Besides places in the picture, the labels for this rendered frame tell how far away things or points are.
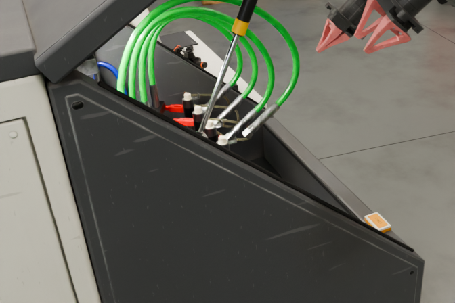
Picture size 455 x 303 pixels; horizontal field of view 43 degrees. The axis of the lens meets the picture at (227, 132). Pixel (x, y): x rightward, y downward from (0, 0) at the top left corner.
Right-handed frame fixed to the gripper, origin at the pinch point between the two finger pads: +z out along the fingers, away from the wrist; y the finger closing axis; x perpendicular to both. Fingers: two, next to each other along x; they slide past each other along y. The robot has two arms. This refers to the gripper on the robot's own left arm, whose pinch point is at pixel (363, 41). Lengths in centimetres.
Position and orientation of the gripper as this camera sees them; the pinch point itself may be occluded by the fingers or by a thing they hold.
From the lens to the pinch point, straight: 111.5
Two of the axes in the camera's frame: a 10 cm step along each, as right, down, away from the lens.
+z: -6.5, 6.3, 4.2
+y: 1.8, 6.6, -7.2
